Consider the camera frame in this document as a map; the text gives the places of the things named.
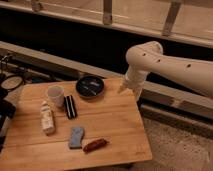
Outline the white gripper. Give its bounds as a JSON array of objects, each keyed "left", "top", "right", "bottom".
[{"left": 117, "top": 67, "right": 147, "bottom": 101}]

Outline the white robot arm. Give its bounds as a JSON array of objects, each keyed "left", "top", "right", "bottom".
[{"left": 118, "top": 41, "right": 213, "bottom": 99}]

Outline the dark ceramic bowl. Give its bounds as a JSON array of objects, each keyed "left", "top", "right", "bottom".
[{"left": 76, "top": 76, "right": 105, "bottom": 98}]

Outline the black white striped block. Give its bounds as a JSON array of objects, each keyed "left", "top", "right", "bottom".
[{"left": 64, "top": 96, "right": 77, "bottom": 119}]

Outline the red brown sausage toy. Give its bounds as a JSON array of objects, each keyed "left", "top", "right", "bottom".
[{"left": 83, "top": 139, "right": 108, "bottom": 153}]

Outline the blue sponge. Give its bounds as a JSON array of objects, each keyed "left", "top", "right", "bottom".
[{"left": 68, "top": 126, "right": 84, "bottom": 149}]

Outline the white squeeze bottle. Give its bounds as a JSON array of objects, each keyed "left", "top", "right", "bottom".
[{"left": 40, "top": 101, "right": 55, "bottom": 135}]

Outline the round dark framed object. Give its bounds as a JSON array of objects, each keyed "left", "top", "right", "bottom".
[{"left": 1, "top": 75, "right": 24, "bottom": 91}]

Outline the black device at left edge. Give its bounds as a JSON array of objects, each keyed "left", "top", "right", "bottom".
[{"left": 0, "top": 100, "right": 16, "bottom": 136}]

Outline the metal railing frame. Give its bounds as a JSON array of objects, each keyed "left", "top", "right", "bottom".
[{"left": 0, "top": 0, "right": 213, "bottom": 48}]

